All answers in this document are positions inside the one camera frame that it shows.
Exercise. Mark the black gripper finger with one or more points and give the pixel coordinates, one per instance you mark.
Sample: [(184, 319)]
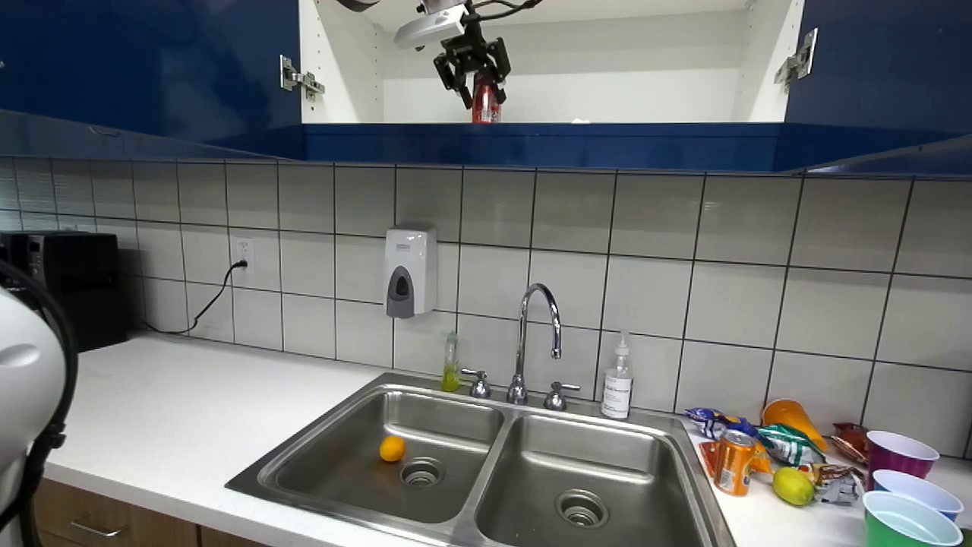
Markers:
[(499, 62), (457, 69)]

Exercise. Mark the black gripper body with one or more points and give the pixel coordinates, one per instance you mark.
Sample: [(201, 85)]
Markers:
[(475, 44)]

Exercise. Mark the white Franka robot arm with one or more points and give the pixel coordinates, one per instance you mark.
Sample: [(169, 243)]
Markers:
[(18, 383)]

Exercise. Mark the stainless steel double sink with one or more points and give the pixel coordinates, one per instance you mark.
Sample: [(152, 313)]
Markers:
[(475, 467)]

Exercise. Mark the metal sink drain strainer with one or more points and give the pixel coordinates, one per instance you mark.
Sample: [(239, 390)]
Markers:
[(581, 507), (421, 472)]

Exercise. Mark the metal cabinet hinge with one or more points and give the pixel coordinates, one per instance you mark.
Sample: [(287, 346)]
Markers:
[(298, 79), (800, 57)]

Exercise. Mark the chrome faucet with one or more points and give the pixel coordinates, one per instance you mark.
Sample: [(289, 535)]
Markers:
[(519, 343)]

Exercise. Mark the green dish soap bottle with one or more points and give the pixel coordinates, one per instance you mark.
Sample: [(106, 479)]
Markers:
[(450, 376)]

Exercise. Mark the clear pump soap bottle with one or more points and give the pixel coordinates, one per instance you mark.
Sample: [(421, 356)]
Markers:
[(617, 390)]

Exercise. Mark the small orange fruit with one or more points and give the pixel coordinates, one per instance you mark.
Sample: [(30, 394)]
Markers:
[(392, 450)]

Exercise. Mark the blue snack bag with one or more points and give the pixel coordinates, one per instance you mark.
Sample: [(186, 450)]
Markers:
[(716, 416)]

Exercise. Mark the black countertop appliance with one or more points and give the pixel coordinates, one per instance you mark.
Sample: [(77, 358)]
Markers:
[(81, 282)]

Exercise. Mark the orange snack bag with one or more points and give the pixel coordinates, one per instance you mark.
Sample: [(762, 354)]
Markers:
[(716, 457)]

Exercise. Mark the orange toy squash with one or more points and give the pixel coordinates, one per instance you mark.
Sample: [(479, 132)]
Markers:
[(791, 416)]

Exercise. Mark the green snack bag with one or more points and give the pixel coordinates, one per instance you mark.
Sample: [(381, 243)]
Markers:
[(791, 440)]

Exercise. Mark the dark red packet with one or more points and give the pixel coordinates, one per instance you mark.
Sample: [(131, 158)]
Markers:
[(848, 440)]

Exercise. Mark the yellow-green toy fruit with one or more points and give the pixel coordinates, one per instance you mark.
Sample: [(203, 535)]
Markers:
[(794, 487)]

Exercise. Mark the silver foil wrapper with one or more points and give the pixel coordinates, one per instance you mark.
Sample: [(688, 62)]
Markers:
[(839, 487)]

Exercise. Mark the wooden base cabinet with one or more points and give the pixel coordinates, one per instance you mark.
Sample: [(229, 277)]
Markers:
[(152, 527)]

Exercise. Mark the purple plastic cup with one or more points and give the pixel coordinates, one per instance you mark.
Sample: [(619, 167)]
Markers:
[(901, 454)]

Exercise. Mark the blue plastic cup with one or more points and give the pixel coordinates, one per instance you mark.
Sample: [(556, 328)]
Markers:
[(926, 489)]

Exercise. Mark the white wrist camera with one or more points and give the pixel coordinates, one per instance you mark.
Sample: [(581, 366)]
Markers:
[(430, 25)]

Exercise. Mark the open white wall cabinet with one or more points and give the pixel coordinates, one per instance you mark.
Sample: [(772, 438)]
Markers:
[(609, 148)]

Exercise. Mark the white wall soap dispenser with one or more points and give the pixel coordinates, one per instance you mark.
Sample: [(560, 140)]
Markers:
[(407, 269)]

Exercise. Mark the white wall power outlet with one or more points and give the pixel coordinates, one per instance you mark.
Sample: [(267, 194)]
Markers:
[(240, 248)]

